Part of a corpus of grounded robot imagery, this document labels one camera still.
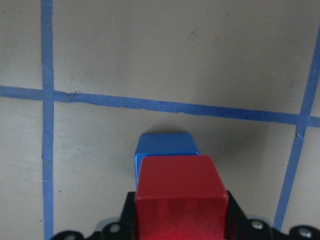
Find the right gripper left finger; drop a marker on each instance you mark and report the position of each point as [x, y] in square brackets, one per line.
[117, 230]

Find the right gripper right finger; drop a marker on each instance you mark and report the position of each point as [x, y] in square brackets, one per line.
[239, 227]

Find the red block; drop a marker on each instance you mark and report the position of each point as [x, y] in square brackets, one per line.
[180, 197]

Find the blue block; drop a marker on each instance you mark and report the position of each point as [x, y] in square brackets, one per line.
[155, 151]

